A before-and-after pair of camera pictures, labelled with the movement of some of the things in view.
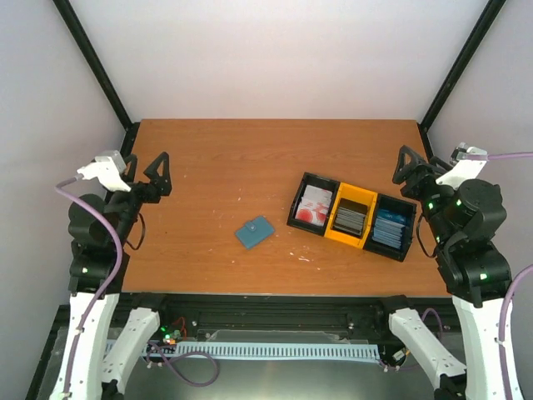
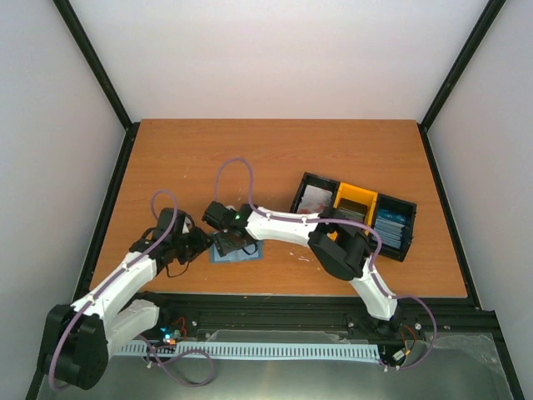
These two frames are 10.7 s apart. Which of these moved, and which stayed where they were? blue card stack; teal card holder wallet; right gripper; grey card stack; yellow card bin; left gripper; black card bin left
Moved: left gripper; right gripper; teal card holder wallet
Stayed: yellow card bin; black card bin left; grey card stack; blue card stack
